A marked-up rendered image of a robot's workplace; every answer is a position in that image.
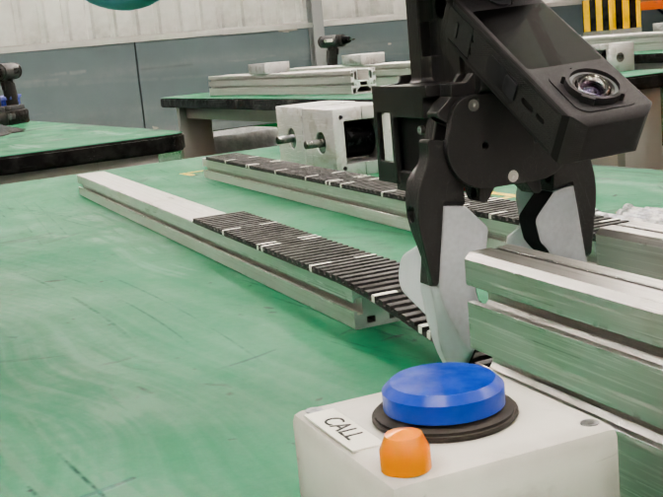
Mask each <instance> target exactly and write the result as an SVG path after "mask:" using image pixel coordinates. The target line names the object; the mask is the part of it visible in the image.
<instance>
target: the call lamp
mask: <svg viewBox="0 0 663 497"><path fill-rule="evenodd" d="M379 455H380V466H381V471H382V472H383V473H384V474H385V475H387V476H390V477H396V478H409V477H416V476H420V475H423V474H424V473H426V472H428V471H429V470H430V469H431V468H432V463H431V452H430V445H429V443H428V442H427V440H426V438H425V436H424V435H423V433H422V431H421V430H419V429H417V428H413V427H399V428H395V429H391V430H389V431H387V432H386V433H385V435H384V438H383V441H382V443H381V446H380V449H379Z"/></svg>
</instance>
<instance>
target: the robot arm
mask: <svg viewBox="0 0 663 497"><path fill-rule="evenodd" d="M405 6H406V19H407V32H408V46H409V59H410V72H411V74H409V75H401V76H399V81H398V83H396V84H388V85H379V86H371V87H372V99H373V110H374V122H375V134H376V146H377V158H378V170H379V180H382V181H387V182H393V183H397V184H398V189H400V190H405V208H406V215H407V219H408V223H409V227H410V230H411V233H412V235H413V238H414V240H415V243H416V247H415V248H413V249H411V250H410V251H408V252H407V253H405V254H404V256H403V257H402V259H401V263H400V270H399V279H400V285H401V288H402V290H403V291H404V293H405V294H406V295H407V296H408V297H409V298H410V299H411V300H412V301H413V302H414V303H415V304H416V305H417V306H418V307H419V308H420V309H421V310H422V311H423V312H424V313H425V314H426V320H427V323H428V325H429V329H430V333H431V337H432V340H433V343H434V346H435V348H436V351H437V353H438V355H439V357H440V359H441V361H442V363H446V362H457V363H470V364H471V362H472V360H473V358H474V355H475V353H476V350H475V349H473V348H471V339H470V325H469V311H468V301H473V300H475V301H479V297H478V293H477V289H476V287H473V286H470V285H467V282H466V268H465V258H466V256H467V255H468V253H469V252H470V251H472V250H478V249H486V243H487V234H488V230H487V226H486V225H485V223H484V222H483V221H481V220H480V219H479V218H478V217H477V216H476V215H475V214H474V213H473V212H472V211H471V210H470V209H469V208H468V207H467V206H464V204H465V194H464V187H465V190H466V194H467V197H468V198H469V199H470V200H474V201H479V202H486V201H487V200H488V199H489V198H490V196H491V194H492V192H493V190H494V188H495V187H498V186H503V185H509V184H515V185H516V186H517V188H516V202H517V208H518V213H519V222H520V223H519V227H518V228H517V229H516V230H515V231H513V232H512V233H511V234H509V235H508V237H507V244H508V245H509V244H510V245H515V246H519V247H523V248H527V249H534V250H538V251H543V252H547V253H551V254H555V255H559V256H563V257H567V258H572V259H576V260H580V261H584V262H587V256H589V255H590V253H591V252H592V241H593V230H594V219H595V208H596V181H595V175H594V170H593V166H592V162H591V160H593V159H598V158H603V157H608V156H613V155H618V154H622V153H628V152H633V151H636V148H637V145H638V142H639V139H640V136H641V133H642V130H643V128H644V125H645V122H646V119H647V116H648V114H649V111H650V108H651V105H652V101H651V100H650V99H648V98H647V97H646V96H645V95H644V94H643V93H642V92H641V91H640V90H639V89H638V88H637V87H636V86H634V85H633V84H632V83H631V82H630V81H629V80H628V79H627V78H626V77H625V76H624V75H623V74H622V73H620V72H619V71H618V70H617V69H616V68H615V67H614V66H613V65H612V64H611V63H610V62H609V61H608V60H606V59H605V58H604V57H603V56H602V55H601V54H600V53H599V52H598V51H597V50H596V49H595V48H593V47H592V46H591V45H590V44H589V43H588V42H587V41H586V40H585V39H584V38H583V37H582V36H581V35H579V34H578V33H577V32H576V31H575V30H574V29H573V28H572V27H571V26H570V25H569V24H568V23H566V22H565V21H564V20H563V19H562V18H561V17H560V16H559V15H558V14H557V13H556V12H555V11H554V10H552V9H551V8H550V7H549V6H548V5H547V4H546V3H545V2H544V1H543V0H405ZM382 112H384V113H389V114H390V121H391V132H392V145H393V157H394V161H386V160H385V148H384V135H383V123H382Z"/></svg>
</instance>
